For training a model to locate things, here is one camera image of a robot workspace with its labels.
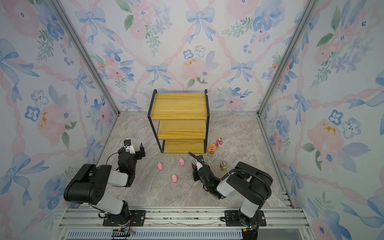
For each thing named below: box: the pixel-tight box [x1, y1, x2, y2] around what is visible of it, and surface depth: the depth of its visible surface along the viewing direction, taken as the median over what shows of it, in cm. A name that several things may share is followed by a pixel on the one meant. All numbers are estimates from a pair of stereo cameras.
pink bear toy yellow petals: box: [207, 143, 217, 154], surface depth 97 cm
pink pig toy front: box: [171, 173, 178, 184], surface depth 87 cm
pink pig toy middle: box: [179, 158, 186, 167], surface depth 94 cm
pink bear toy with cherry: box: [216, 137, 223, 148], surface depth 100 cm
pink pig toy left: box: [157, 162, 164, 171], surface depth 92 cm
